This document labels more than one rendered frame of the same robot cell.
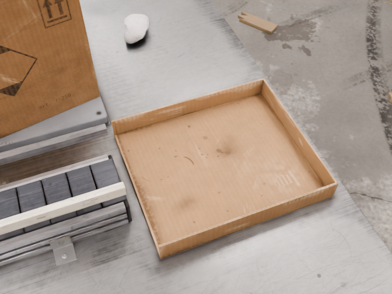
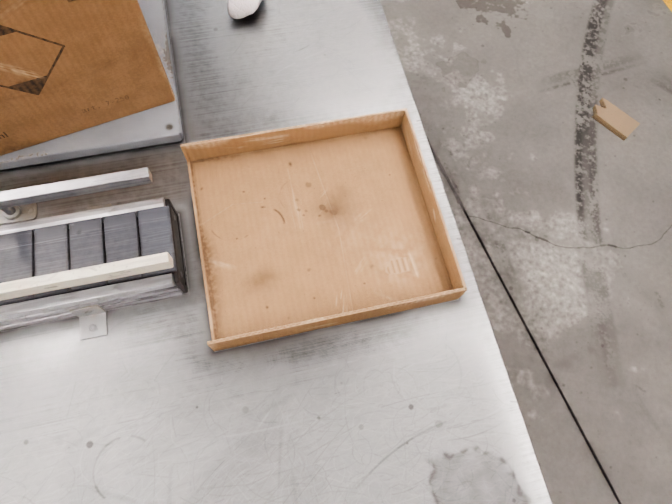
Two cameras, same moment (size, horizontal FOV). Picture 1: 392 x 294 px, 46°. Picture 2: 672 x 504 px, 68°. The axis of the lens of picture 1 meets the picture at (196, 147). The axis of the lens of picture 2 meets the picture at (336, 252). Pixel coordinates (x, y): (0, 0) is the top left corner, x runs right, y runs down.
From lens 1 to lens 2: 0.24 m
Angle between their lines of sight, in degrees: 17
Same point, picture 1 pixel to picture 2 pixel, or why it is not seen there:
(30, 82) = (61, 78)
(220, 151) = (323, 209)
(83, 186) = (122, 242)
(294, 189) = (410, 281)
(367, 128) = (555, 148)
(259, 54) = (444, 25)
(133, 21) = not seen: outside the picture
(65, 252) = (94, 323)
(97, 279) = (129, 366)
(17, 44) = (25, 23)
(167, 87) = (274, 97)
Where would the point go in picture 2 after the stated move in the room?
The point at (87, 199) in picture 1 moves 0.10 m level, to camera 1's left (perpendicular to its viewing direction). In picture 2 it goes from (115, 271) to (21, 255)
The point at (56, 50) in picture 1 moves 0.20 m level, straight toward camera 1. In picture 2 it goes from (94, 35) to (102, 197)
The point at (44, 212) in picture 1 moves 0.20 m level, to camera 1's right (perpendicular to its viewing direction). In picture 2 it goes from (54, 282) to (245, 316)
